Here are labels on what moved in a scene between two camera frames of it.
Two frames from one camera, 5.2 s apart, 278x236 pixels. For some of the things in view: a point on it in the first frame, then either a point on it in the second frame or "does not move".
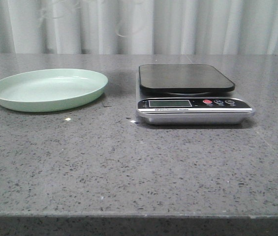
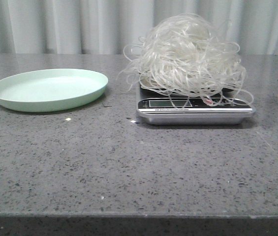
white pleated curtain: x=243 y=27 does not move
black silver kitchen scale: x=182 y=94 does not move
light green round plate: x=46 y=90 does not move
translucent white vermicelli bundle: x=127 y=25 to x=187 y=55
